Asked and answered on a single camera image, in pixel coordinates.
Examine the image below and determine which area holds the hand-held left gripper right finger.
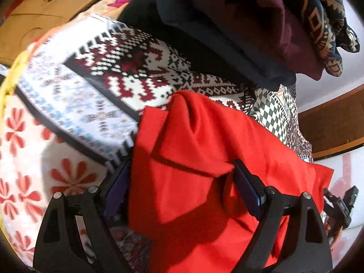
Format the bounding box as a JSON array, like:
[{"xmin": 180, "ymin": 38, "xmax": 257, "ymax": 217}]
[{"xmin": 233, "ymin": 159, "xmax": 333, "ymax": 273}]

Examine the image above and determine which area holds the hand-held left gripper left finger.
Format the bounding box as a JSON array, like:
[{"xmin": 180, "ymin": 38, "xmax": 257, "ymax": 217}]
[{"xmin": 33, "ymin": 156, "xmax": 134, "ymax": 273}]

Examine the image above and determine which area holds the red zip jacket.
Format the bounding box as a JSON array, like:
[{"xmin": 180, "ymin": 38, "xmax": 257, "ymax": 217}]
[{"xmin": 127, "ymin": 90, "xmax": 334, "ymax": 273}]

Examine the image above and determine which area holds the white sliding wardrobe door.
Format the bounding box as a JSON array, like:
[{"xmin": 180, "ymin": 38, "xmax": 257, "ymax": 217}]
[{"xmin": 313, "ymin": 148, "xmax": 364, "ymax": 262}]

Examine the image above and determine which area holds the patchwork patterned bedsheet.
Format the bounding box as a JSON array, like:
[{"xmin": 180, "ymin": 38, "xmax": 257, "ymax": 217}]
[{"xmin": 0, "ymin": 14, "xmax": 315, "ymax": 273}]

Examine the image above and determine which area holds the yellow cloth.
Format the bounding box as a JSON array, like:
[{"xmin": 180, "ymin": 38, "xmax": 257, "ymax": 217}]
[{"xmin": 0, "ymin": 50, "xmax": 29, "ymax": 114}]

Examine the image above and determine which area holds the dark navy folded garment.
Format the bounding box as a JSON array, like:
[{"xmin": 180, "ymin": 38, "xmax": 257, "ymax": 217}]
[{"xmin": 118, "ymin": 0, "xmax": 298, "ymax": 87}]

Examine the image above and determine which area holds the maroon folded garment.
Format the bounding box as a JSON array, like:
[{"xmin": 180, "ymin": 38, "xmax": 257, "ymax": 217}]
[{"xmin": 185, "ymin": 0, "xmax": 325, "ymax": 81}]

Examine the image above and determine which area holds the dark patterned folded garment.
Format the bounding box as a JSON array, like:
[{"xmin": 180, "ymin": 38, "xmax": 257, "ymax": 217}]
[{"xmin": 277, "ymin": 0, "xmax": 360, "ymax": 77}]

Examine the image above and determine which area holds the wooden wardrobe frame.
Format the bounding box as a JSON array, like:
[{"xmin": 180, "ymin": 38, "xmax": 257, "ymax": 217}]
[{"xmin": 297, "ymin": 84, "xmax": 364, "ymax": 160}]

